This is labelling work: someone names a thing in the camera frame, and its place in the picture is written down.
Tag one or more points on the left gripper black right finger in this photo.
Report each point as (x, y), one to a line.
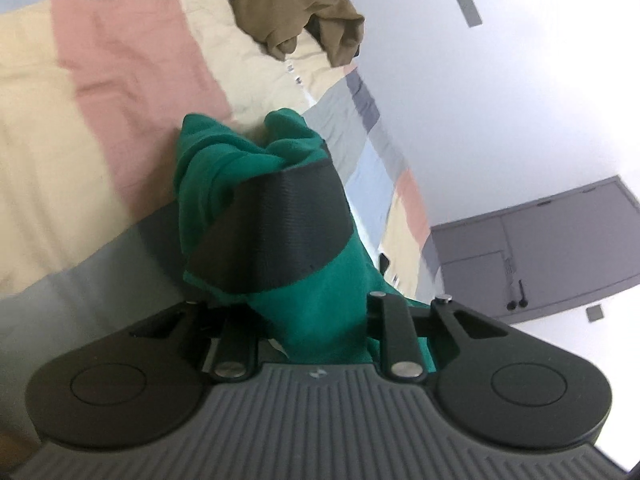
(489, 379)

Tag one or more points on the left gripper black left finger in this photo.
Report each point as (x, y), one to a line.
(147, 380)

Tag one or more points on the green hoodie with white drawstrings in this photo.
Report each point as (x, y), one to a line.
(268, 225)

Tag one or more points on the grey wardrobe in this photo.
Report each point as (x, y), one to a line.
(543, 257)

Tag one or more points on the patchwork pastel bedsheet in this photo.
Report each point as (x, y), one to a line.
(93, 94)

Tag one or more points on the brown garment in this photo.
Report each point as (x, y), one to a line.
(277, 24)

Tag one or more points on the small grey wall plate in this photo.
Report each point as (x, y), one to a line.
(594, 313)

